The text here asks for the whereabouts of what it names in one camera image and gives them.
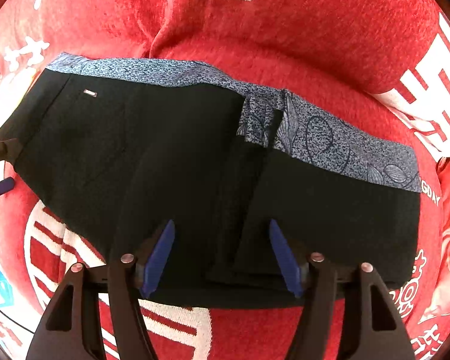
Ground black pants with blue trim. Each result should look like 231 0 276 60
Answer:
0 52 423 310

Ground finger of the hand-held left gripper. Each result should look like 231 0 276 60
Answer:
0 177 16 204
0 138 22 166

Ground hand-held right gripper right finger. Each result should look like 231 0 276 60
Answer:
269 220 415 360

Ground red printed blanket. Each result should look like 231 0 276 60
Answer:
0 0 450 360

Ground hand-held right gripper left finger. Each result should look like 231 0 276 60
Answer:
26 219 176 360

